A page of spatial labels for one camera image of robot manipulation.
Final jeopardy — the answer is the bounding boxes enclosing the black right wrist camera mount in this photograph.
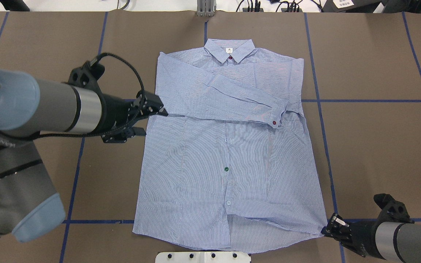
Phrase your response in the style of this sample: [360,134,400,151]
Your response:
[373,193,415,224]

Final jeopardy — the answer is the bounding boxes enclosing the black cables at table edge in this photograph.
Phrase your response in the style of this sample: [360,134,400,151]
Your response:
[235,0,323,13]

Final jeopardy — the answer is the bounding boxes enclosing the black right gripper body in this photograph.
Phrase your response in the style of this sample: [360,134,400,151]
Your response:
[338,221,379,258]

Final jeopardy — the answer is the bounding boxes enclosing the black box with label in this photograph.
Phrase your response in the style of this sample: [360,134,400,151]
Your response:
[321,0,381,13]

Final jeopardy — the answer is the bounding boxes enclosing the grey aluminium post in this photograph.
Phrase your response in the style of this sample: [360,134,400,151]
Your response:
[197,0,217,17]

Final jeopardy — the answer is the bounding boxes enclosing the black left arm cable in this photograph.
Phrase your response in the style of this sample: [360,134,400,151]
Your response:
[0,52,146,147]

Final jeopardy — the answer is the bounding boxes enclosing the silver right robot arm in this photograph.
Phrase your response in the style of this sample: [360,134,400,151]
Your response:
[321,213,421,263]

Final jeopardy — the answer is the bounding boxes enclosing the blue striped button shirt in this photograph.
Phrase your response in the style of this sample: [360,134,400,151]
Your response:
[132,39,326,253]

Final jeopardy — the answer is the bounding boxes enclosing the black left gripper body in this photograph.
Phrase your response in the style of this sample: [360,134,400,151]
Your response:
[99,94,147,136]

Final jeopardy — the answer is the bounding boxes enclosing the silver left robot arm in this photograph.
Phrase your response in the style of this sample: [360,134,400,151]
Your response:
[0,66,168,243]

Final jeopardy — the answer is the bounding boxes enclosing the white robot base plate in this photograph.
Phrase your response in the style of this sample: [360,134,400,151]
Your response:
[155,251,252,263]

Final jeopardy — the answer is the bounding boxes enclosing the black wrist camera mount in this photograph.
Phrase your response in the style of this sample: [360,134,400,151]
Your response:
[67,61,105,92]
[373,193,415,224]

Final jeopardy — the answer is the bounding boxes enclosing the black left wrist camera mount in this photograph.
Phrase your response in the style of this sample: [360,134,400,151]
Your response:
[67,61,105,92]

